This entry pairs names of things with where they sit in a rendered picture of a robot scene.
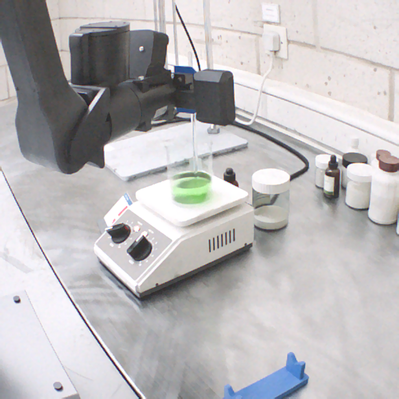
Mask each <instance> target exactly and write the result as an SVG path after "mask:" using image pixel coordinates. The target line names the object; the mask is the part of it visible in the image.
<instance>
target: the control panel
mask: <svg viewBox="0 0 399 399"><path fill-rule="evenodd" d="M119 223H124V224H127V225H128V226H129V227H130V229H131V232H130V235H129V237H128V238H127V239H126V240H125V241H123V242H122V243H119V244H116V243H114V242H113V241H112V240H111V236H110V235H109V234H108V233H107V232H105V234H104V235H103V236H102V237H101V238H100V239H99V240H98V242H97V243H96V245H97V246H98V247H99V248H100V249H101V250H102V251H103V252H104V253H105V254H107V256H108V257H110V259H112V261H114V262H115V263H116V264H117V265H118V266H119V267H120V268H121V269H123V270H124V271H125V272H126V273H127V274H128V275H129V276H130V277H131V278H132V279H133V280H137V279H138V278H139V277H140V276H141V275H142V274H143V273H144V272H145V271H146V269H147V268H148V267H149V266H150V265H151V264H152V263H153V262H154V261H155V260H156V258H157V257H158V256H159V255H160V254H161V253H162V252H163V251H164V250H165V249H166V248H167V247H168V246H169V245H170V244H171V243H172V241H173V240H172V239H171V238H169V237H167V235H165V234H163V233H162V232H161V231H159V230H158V229H156V228H155V227H154V226H152V225H151V224H149V223H148V222H147V221H145V220H144V219H142V218H141V217H140V216H138V215H137V214H135V213H134V212H133V211H131V210H130V209H127V210H126V211H125V212H124V213H123V214H122V215H121V217H120V218H119V219H118V220H117V221H116V222H115V223H114V224H113V225H116V224H119ZM136 226H139V229H138V230H137V231H135V230H134V228H135V227H136ZM143 232H147V234H146V236H145V237H146V238H147V239H148V241H149V242H150V243H151V244H152V251H151V253H150V254H149V255H148V257H146V258H145V259H144V260H141V261H136V260H134V259H132V257H131V256H130V255H129V254H127V252H126V250H127V249H128V248H129V246H131V245H132V243H133V242H134V241H135V240H136V239H137V238H138V237H139V235H141V234H142V233H143Z"/></svg>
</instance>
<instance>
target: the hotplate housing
mask: <svg viewBox="0 0 399 399"><path fill-rule="evenodd" d="M127 209H130V210H131V211H133V212H134V213H135V214H137V215H138V216H140V217H141V218H142V219H144V220H145V221H147V222H148V223H149V224H151V225H152V226H154V227H155V228H156V229H158V230H159V231H161V232H162V233H163V234H165V235H167V237H169V238H171V239H172V240H173V241H172V243H171V244H170V245H169V246H168V247H167V248H166V249H165V250H164V251H163V252H162V253H161V254H160V255H159V256H158V257H157V258H156V260H155V261H154V262H153V263H152V264H151V265H150V266H149V267H148V268H147V269H146V271H145V272H144V273H143V274H142V275H141V276H140V277H139V278H138V279H137V280H133V279H132V278H131V277H130V276H129V275H128V274H127V273H126V272H125V271H124V270H123V269H121V268H120V267H119V266H118V265H117V264H116V263H115V262H114V261H112V259H110V257H108V256H107V254H105V253H104V252H103V251H102V250H101V249H100V248H99V247H98V246H97V245H96V244H95V246H94V252H95V254H96V256H97V258H98V259H99V261H101V262H102V263H103V264H104V265H105V266H106V267H107V268H108V269H109V270H110V271H111V272H112V273H113V274H114V275H115V276H116V277H117V278H119V279H120V280H121V281H122V282H123V283H124V284H125V285H126V286H127V287H128V288H129V289H130V290H131V291H132V292H134V294H136V295H137V296H138V297H139V298H141V297H144V296H145V295H148V294H150V293H153V292H155V291H157V290H160V289H162V288H164V287H167V286H169V285H171V284H173V283H175V282H178V281H180V280H183V279H185V278H187V277H189V276H191V275H193V274H196V273H198V272H200V271H203V270H204V269H207V268H209V267H211V266H213V265H215V264H217V263H219V262H222V261H224V260H226V259H228V258H230V257H233V256H235V255H237V254H238V253H241V252H242V251H245V250H246V249H249V248H250V247H252V246H253V243H252V242H253V240H254V208H253V207H252V206H250V205H249V204H247V203H245V202H244V203H241V204H239V205H237V206H234V207H231V208H230V209H227V210H225V211H222V212H219V213H218V214H215V215H212V216H209V217H208V218H205V219H203V220H200V221H198V222H196V223H193V224H190V225H188V226H184V227H180V226H176V225H175V224H173V223H172V222H170V221H169V220H167V219H166V218H164V217H162V216H161V215H160V214H158V213H156V212H155V211H153V210H152V209H151V208H149V207H147V206H146V205H145V204H143V203H141V202H140V201H137V202H135V203H133V204H132V205H130V206H129V207H128V208H127ZM127 209H126V210H127ZM126 210H125V211H126ZM125 211H124V212H125ZM124 212H123V213H124ZM123 213H122V214H123ZM120 217H121V215H120V216H119V217H118V218H117V219H116V220H115V221H114V223H115V222H116V221H117V220H118V219H119V218H120ZM112 225H113V224H112ZM112 225H111V226H112Z"/></svg>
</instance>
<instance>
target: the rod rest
mask: <svg viewBox="0 0 399 399"><path fill-rule="evenodd" d="M305 366H306V363H305V362H304V361H297V358H296V357H295V354H294V353H293V352H289V353H288V355H287V360H286V366H284V367H282V368H281V369H279V370H276V371H275V372H273V373H271V374H269V375H267V376H266V377H264V378H262V379H260V380H258V381H256V382H254V383H252V384H251V385H248V386H247V387H244V388H243V389H240V390H239V391H236V392H234V391H233V388H232V387H231V385H229V384H227V385H224V398H222V399H281V398H283V397H285V396H286V395H288V394H290V393H292V392H293V391H295V390H297V389H298V388H300V387H302V386H303V385H305V384H307V383H308V379H309V376H308V375H307V374H306V373H305V372H304V370H305Z"/></svg>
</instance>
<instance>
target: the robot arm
mask: <svg viewBox="0 0 399 399"><path fill-rule="evenodd" d="M0 40H1V45H2V47H3V51H4V54H5V58H6V62H7V64H8V68H9V71H10V74H11V77H12V81H13V83H14V87H15V90H16V95H17V103H18V105H17V111H16V117H15V125H16V132H17V138H18V143H19V148H20V151H21V153H22V155H23V157H24V158H25V159H26V160H27V161H30V162H32V163H36V164H37V165H41V166H44V167H46V168H50V169H52V170H55V171H57V172H61V173H63V174H69V175H71V174H74V173H77V172H78V171H79V170H80V169H82V168H83V167H84V165H85V164H87V165H91V166H94V167H97V168H100V169H103V168H104V167H105V156H104V147H105V145H107V144H109V143H111V142H113V141H115V140H117V139H118V138H120V137H122V136H124V135H126V134H128V133H130V132H132V131H142V132H148V131H150V130H151V129H152V123H151V122H152V121H154V120H156V119H159V120H172V119H174V107H175V108H176V112H180V113H190V114H195V113H196V120H198V121H199V122H202V123H206V124H214V125H219V126H227V125H229V124H230V123H232V122H233V121H234V120H235V119H236V112H235V99H234V76H233V73H232V72H230V71H226V70H218V69H204V70H201V71H198V72H196V70H195V69H194V68H193V67H191V66H179V65H174V73H172V72H171V69H165V68H164V66H165V62H166V52H167V47H168V44H169V37H168V35H167V34H165V33H162V32H158V31H154V30H150V29H142V30H130V22H127V21H106V22H99V23H90V24H87V25H82V26H80V28H78V29H76V30H75V33H72V34H70V35H69V50H70V55H71V79H70V80H67V78H66V76H65V73H64V70H63V65H62V61H61V58H60V53H59V50H58V46H57V43H56V38H55V35H54V31H53V27H52V23H51V18H50V15H49V10H48V7H47V2H46V0H0Z"/></svg>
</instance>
